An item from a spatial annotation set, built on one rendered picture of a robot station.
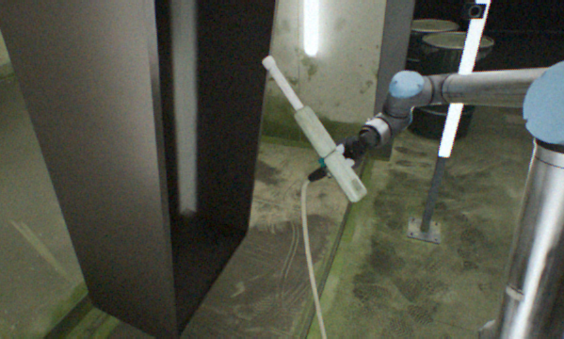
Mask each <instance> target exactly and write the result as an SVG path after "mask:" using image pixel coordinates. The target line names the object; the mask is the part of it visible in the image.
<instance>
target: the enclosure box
mask: <svg viewBox="0 0 564 339"><path fill-rule="evenodd" d="M279 1H280V0H0V30H1V33H2V36H3V40H4V43H5V45H6V48H7V52H8V55H9V57H10V60H11V64H12V67H13V70H14V72H15V76H16V79H17V82H18V85H19V88H20V89H21V92H22V95H23V97H24V103H25V106H26V109H27V113H28V116H29V119H30V121H32V124H33V128H34V131H35V134H36V137H37V141H38V143H39V146H40V151H41V154H43V157H44V160H45V164H46V167H47V169H48V172H49V175H50V179H51V182H52V185H53V188H54V191H55V194H56V196H57V199H58V203H59V206H60V209H61V212H62V216H63V218H64V221H65V224H66V227H67V231H69V234H70V237H71V240H72V243H73V248H74V251H75V255H76V258H77V261H78V264H79V267H80V270H82V273H83V276H84V280H85V283H86V286H87V289H88V292H89V297H90V300H91V303H92V307H94V308H97V309H99V310H101V311H103V312H105V313H107V314H110V315H113V316H115V318H117V319H118V320H121V321H123V322H125V323H127V324H129V325H130V326H132V327H135V328H137V329H138V330H139V331H142V332H144V333H147V334H149V335H150V336H152V337H154V338H156V339H180V337H181V336H182V334H183V332H184V331H185V329H186V328H187V326H188V325H189V323H190V322H191V320H192V319H193V316H194V315H195V313H196V312H197V311H198V309H200V308H201V305H202V303H203V302H204V300H205V299H206V297H207V296H208V294H209V293H210V290H212V288H213V287H214V285H215V284H216V282H217V281H218V278H219V276H220V275H221V273H222V272H223V270H225V269H226V267H227V265H228V264H229V262H230V261H231V259H232V258H233V256H234V253H235V252H236V250H238V249H239V247H240V245H241V244H242V242H243V240H244V238H245V237H246V235H247V234H248V230H249V223H250V215H251V208H252V200H253V193H254V185H255V178H256V170H257V162H258V154H259V146H260V139H261V131H262V123H263V116H264V115H265V108H266V94H267V85H268V78H269V70H268V69H267V68H266V67H265V65H263V64H262V61H263V59H265V58H266V57H269V56H271V55H272V46H273V40H274V31H275V24H276V16H278V9H279Z"/></svg>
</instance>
